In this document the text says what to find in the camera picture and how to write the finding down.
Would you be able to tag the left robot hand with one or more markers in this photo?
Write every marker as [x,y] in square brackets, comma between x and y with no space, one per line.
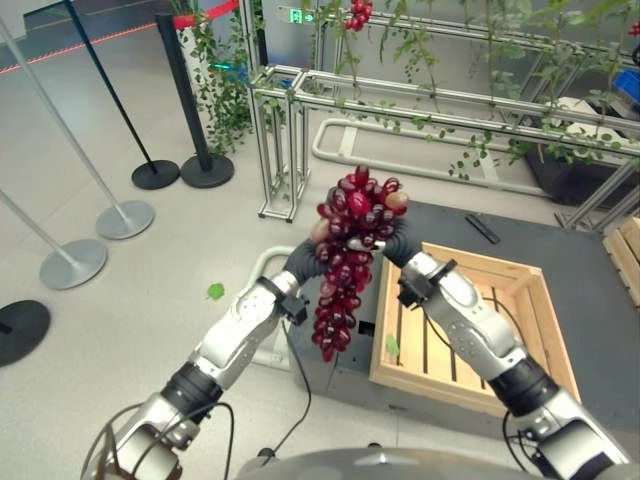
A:
[303,261]

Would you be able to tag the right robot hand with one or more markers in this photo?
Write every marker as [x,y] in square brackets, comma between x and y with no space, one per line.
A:
[397,246]

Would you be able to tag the red grape bunch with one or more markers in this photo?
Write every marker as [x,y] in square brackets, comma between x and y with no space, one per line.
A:
[350,250]
[358,14]

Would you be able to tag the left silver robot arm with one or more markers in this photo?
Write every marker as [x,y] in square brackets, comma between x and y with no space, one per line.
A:
[210,371]

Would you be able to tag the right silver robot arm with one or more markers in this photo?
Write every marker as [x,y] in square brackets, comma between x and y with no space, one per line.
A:
[500,350]

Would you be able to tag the small black flat bar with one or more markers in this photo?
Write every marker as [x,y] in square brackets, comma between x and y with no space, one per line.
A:
[482,228]

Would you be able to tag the green leaf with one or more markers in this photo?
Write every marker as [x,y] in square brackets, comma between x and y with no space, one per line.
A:
[392,345]
[216,291]

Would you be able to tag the light wooden slatted crate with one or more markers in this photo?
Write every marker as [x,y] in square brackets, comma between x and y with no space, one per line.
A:
[470,320]

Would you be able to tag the dark grey cart platform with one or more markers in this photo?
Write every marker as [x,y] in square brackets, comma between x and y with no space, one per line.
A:
[550,300]

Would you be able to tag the green hanging vine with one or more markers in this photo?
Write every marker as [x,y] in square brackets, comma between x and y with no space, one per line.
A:
[220,85]

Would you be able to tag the grey robot torso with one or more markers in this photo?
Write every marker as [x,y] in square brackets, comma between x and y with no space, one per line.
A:
[400,462]

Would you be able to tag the hanging red grape bunch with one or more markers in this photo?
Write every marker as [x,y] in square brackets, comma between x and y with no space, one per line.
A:
[358,14]

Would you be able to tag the green exit sign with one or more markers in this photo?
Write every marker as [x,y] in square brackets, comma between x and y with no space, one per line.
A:
[298,16]

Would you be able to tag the red barrier belt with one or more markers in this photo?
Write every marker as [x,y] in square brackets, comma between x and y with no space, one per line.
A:
[205,14]

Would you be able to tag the blue plastic bin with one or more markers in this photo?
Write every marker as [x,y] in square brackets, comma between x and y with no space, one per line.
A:
[627,85]

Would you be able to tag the black round stanchion base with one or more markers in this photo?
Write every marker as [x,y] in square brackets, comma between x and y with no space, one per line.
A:
[21,331]

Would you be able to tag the grey tubular floor rail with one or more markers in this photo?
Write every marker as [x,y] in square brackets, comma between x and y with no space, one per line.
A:
[400,165]

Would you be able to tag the aluminium profile frame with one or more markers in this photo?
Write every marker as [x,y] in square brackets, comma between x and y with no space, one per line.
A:
[400,100]

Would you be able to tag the black stanchion post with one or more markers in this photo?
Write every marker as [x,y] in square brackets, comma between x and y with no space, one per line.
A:
[191,100]
[130,115]

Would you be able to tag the silver stanchion post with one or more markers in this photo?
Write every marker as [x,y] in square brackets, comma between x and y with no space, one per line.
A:
[60,250]
[95,165]

